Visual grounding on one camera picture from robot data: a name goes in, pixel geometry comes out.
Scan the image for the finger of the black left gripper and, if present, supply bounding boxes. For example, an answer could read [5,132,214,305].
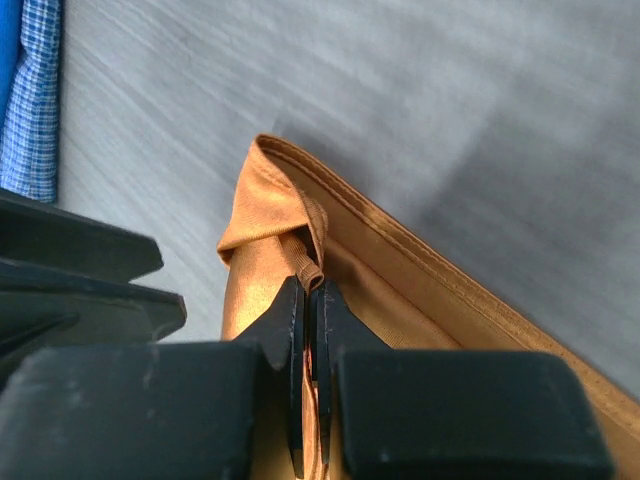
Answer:
[1,189,164,282]
[1,259,187,380]

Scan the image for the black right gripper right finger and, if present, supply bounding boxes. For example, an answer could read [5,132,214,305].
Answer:
[309,281,615,479]

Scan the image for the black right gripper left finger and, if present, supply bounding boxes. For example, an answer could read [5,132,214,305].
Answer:
[1,277,305,479]

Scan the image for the orange satin napkin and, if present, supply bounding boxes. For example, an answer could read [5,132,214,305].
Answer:
[217,134,639,479]

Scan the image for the blue checkered cloth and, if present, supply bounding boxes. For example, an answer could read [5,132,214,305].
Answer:
[1,1,62,203]

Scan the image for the blue towel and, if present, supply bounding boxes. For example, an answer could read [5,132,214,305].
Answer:
[0,0,23,124]

